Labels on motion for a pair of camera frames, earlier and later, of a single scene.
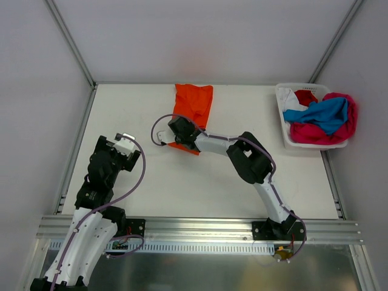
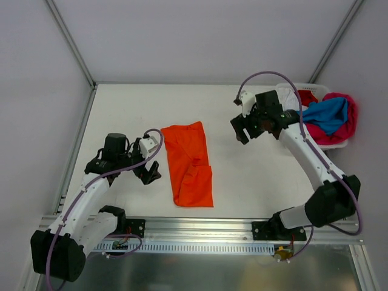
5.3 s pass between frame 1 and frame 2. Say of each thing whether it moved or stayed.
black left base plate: stayed
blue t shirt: stayed
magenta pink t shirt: stayed
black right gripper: moved
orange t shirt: moved
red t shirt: stayed
